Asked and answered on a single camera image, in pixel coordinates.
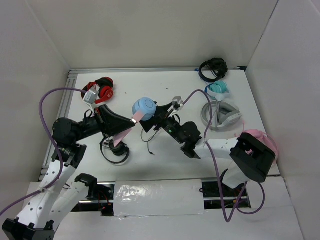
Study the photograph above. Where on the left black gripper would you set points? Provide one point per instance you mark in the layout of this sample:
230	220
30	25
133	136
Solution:
110	123

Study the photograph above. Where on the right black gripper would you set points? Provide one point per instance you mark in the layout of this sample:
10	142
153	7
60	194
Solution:
162	117

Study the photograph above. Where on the blue pink cat-ear headphones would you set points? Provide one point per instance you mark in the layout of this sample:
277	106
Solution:
143	109

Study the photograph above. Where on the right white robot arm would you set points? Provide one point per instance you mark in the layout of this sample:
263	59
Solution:
252	156

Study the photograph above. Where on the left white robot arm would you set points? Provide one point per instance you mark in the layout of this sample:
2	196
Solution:
47	208

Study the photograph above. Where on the small black headphones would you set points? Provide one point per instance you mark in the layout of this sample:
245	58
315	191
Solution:
121	149

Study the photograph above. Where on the red black headphones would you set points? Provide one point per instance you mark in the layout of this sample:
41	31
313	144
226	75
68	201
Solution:
105	91

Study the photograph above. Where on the teal white headphones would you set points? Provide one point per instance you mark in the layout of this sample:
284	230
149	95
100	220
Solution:
218	90

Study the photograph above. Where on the black headphones far corner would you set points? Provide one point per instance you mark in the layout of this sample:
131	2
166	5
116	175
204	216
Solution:
218	68

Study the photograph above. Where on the white taped sheet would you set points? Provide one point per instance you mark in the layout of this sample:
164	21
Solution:
158	198

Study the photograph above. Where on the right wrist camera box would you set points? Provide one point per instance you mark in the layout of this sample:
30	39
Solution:
177	103

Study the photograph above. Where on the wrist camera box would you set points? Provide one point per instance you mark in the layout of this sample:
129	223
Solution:
177	103
90	96

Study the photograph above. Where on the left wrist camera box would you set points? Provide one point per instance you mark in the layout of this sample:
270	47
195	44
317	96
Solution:
90	96

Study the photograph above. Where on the aluminium frame rail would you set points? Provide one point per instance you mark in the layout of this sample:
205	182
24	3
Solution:
65	136

